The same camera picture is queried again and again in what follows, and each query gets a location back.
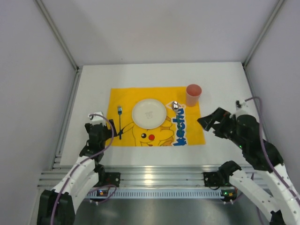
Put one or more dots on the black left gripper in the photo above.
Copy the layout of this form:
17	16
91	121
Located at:
103	132

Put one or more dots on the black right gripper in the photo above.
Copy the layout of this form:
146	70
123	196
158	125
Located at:
220	122

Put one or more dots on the blue metal fork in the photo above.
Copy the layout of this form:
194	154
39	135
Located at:
119	113

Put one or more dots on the pink plastic cup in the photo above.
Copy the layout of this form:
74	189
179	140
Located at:
193	92

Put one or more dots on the yellow Pikachu placemat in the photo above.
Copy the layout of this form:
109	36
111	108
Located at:
190	133

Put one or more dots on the cream round plate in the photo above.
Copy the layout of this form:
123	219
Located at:
149	113

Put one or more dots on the spoon with teal handle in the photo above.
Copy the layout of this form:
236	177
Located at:
175	108

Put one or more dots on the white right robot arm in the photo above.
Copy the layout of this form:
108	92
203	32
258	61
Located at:
282	205

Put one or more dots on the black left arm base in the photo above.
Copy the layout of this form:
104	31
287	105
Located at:
109	178

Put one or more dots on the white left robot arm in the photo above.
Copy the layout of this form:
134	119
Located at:
59	205

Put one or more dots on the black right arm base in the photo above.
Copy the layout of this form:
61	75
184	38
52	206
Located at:
213	180

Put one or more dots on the perforated metal cable tray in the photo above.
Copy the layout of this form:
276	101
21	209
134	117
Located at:
162	194

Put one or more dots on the aluminium mounting rail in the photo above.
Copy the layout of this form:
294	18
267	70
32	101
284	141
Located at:
150	176

